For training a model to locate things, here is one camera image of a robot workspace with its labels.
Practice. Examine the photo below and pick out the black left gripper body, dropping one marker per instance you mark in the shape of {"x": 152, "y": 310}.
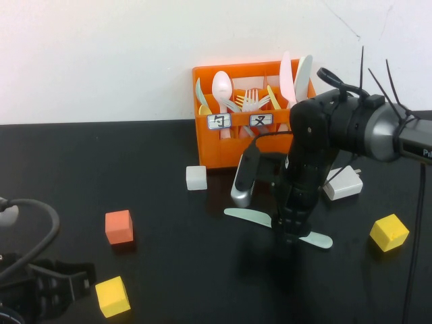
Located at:
{"x": 17, "y": 283}

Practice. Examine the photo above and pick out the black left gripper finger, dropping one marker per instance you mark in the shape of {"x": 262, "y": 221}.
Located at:
{"x": 84, "y": 270}
{"x": 55, "y": 290}

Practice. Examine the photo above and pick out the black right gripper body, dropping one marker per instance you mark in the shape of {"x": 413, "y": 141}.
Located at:
{"x": 303, "y": 172}

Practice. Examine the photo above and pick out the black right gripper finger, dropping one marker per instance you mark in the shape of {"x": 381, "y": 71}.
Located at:
{"x": 277, "y": 216}
{"x": 295, "y": 216}

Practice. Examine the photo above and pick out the pale green plastic knife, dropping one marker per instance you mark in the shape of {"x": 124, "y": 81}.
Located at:
{"x": 249, "y": 216}

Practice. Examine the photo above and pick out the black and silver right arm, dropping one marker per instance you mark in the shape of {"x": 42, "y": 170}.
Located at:
{"x": 381, "y": 135}

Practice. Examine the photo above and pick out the orange plastic cutlery holder crate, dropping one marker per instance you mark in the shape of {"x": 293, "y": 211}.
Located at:
{"x": 229, "y": 152}

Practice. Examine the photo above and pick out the yellow foam cube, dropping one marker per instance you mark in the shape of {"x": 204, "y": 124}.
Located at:
{"x": 388, "y": 233}
{"x": 113, "y": 297}

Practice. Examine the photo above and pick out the orange foam cube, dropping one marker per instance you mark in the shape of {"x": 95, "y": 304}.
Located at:
{"x": 119, "y": 227}

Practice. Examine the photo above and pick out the paper label fork character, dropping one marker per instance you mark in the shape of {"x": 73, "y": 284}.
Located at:
{"x": 261, "y": 120}

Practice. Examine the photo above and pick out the yellow plastic knife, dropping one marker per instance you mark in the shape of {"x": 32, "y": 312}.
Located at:
{"x": 272, "y": 98}

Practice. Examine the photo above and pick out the grey plastic fork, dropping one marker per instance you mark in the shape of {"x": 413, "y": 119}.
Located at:
{"x": 265, "y": 101}
{"x": 233, "y": 106}

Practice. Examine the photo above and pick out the white plastic fork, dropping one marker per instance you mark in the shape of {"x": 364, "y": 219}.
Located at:
{"x": 249, "y": 106}

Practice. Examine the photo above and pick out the white foam cube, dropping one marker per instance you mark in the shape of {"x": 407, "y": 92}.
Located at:
{"x": 196, "y": 179}

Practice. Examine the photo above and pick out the grey plastic knife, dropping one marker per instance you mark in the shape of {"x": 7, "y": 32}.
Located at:
{"x": 304, "y": 77}

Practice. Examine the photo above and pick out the pink plastic knife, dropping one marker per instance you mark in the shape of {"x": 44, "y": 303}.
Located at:
{"x": 287, "y": 77}

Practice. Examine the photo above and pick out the yellow plastic fork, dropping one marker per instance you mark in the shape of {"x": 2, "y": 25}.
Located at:
{"x": 239, "y": 100}

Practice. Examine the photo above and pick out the paper label spoon character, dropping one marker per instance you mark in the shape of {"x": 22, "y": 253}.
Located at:
{"x": 219, "y": 121}

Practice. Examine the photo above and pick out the cream plastic knife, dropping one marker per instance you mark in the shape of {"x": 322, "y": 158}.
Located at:
{"x": 300, "y": 65}

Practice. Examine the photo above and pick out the black zip tie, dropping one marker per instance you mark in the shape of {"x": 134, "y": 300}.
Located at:
{"x": 383, "y": 88}
{"x": 396, "y": 84}
{"x": 362, "y": 67}

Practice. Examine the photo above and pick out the yellow plastic spoon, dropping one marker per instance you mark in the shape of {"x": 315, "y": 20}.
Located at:
{"x": 204, "y": 110}

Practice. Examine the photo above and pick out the pink plastic spoon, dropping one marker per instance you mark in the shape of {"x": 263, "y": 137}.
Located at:
{"x": 221, "y": 86}

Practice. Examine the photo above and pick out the green plastic spoon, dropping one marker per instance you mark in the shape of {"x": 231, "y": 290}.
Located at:
{"x": 199, "y": 92}

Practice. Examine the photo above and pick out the white USB wall charger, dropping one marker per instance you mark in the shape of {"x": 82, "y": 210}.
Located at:
{"x": 347, "y": 187}

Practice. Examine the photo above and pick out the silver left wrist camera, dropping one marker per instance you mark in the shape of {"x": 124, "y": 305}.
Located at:
{"x": 8, "y": 216}

